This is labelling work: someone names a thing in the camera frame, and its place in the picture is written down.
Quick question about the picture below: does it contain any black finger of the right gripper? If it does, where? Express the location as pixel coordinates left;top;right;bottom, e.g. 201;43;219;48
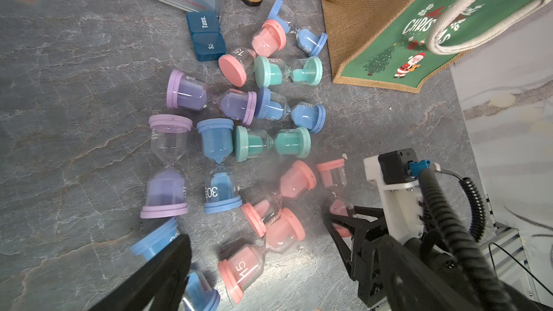
324;215;376;276
351;206;385;225

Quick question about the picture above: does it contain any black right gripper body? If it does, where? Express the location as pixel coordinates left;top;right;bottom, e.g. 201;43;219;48
349;219;437;310

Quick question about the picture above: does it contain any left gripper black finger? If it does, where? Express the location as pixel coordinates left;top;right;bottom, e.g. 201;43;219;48
92;235;192;310

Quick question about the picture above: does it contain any pink hourglass small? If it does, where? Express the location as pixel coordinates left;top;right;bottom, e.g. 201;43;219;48
316;158;355;217

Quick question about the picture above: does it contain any green burlap canvas bag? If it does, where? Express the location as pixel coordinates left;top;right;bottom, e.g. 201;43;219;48
321;0;552;93

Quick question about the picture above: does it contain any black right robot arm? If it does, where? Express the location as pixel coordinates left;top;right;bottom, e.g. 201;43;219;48
324;168;548;310

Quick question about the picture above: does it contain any blue hourglass front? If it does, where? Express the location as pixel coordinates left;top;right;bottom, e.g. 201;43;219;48
130;217;221;310

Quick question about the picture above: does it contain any pink hourglass lower pair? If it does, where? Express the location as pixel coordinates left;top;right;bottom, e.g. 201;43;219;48
240;161;317;253

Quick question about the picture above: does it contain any pink hourglass number 15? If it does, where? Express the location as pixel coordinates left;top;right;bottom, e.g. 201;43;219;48
217;244;266;304

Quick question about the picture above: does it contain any purple hourglass standing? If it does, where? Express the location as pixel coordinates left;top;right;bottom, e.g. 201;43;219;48
140;115;192;219

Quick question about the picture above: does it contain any blue hourglass number 30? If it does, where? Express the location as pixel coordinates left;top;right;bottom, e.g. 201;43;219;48
197;118;243;214

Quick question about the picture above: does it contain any green hourglass centre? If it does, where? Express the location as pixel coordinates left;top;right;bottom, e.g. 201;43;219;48
234;126;311;162

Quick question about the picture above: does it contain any green hourglass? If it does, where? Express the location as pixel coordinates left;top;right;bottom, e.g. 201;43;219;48
254;56;323;89
234;126;311;162

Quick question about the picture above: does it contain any blue hourglass centre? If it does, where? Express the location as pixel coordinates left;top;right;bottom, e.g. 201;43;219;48
254;87;326;134

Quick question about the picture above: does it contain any green hourglass upper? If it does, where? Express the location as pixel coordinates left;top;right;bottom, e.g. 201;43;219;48
254;56;323;89

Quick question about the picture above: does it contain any blue hourglass near bag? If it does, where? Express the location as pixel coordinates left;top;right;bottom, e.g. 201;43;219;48
268;0;328;57

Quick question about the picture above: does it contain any purple hourglass lying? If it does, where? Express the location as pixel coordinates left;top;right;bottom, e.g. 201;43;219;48
166;69;257;126

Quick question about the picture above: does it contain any pink hourglass upper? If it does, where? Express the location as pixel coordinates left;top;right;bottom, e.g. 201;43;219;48
217;19;288;88

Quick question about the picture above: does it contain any teal pill box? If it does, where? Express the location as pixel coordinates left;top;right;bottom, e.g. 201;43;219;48
186;12;227;62

